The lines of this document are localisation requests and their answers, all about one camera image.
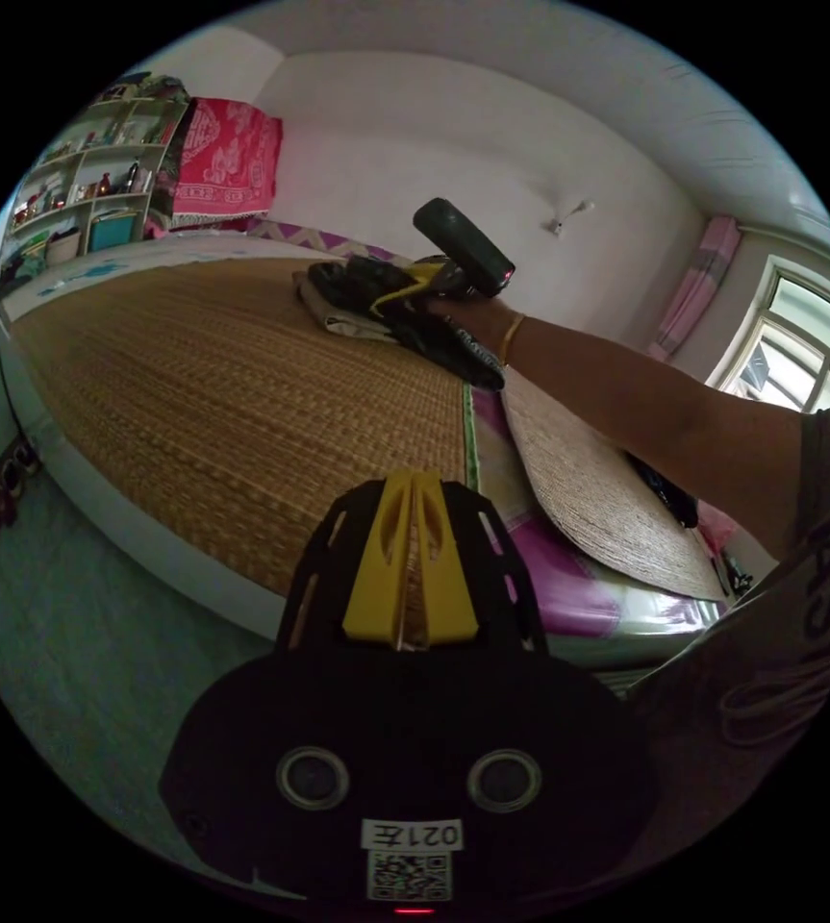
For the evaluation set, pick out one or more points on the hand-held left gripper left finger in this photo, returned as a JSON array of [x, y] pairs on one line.
[[375, 570]]

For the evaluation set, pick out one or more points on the pile of clothes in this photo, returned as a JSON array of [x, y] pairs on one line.
[[357, 299]]

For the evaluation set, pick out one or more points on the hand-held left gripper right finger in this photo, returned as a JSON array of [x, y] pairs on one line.
[[443, 577]]

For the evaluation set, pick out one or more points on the pink curtain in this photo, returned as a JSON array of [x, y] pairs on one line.
[[696, 288]]

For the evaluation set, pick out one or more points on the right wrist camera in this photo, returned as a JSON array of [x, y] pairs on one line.
[[466, 249]]

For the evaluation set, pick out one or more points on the person's right forearm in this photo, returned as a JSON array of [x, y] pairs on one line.
[[645, 404]]

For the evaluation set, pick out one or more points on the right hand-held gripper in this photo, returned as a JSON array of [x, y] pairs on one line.
[[455, 283]]

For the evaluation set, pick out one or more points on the white shelf with items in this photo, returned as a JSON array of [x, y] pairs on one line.
[[90, 187]]

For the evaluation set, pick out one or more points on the person's body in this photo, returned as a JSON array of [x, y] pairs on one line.
[[768, 649]]

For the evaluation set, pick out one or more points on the bed with woven mat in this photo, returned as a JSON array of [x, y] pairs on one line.
[[241, 389]]

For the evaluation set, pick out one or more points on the red patterned blanket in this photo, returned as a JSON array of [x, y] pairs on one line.
[[230, 162]]

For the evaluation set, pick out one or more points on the person's right hand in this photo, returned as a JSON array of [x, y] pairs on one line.
[[478, 317]]

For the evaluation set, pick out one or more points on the window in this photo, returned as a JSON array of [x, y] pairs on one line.
[[804, 339]]

